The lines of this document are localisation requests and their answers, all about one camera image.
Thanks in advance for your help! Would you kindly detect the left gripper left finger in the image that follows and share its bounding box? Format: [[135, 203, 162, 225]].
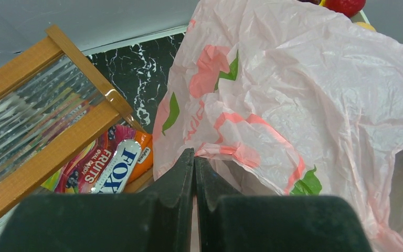
[[0, 149, 194, 251]]

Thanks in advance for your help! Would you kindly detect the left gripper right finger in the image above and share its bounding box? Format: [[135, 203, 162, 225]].
[[194, 157, 371, 251]]

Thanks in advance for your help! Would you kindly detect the pink plastic grocery bag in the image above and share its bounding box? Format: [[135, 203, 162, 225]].
[[153, 1, 403, 251]]

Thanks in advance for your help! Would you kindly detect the orange Fox's fruits candy bag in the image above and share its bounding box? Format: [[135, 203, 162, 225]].
[[42, 124, 153, 194]]

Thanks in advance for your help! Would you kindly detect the wooden rack with glass shelves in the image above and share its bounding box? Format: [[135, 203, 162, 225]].
[[0, 25, 142, 219]]

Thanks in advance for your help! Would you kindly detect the dark grape bunch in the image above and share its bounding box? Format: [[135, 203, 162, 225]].
[[298, 0, 322, 5]]

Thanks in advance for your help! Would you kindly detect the orange peach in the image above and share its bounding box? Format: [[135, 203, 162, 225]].
[[355, 22, 376, 32]]

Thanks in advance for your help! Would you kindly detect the white fruit tray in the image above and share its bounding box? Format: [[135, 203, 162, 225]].
[[350, 10, 370, 24]]

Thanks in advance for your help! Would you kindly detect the red apple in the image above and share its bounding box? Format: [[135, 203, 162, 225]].
[[322, 0, 366, 18]]

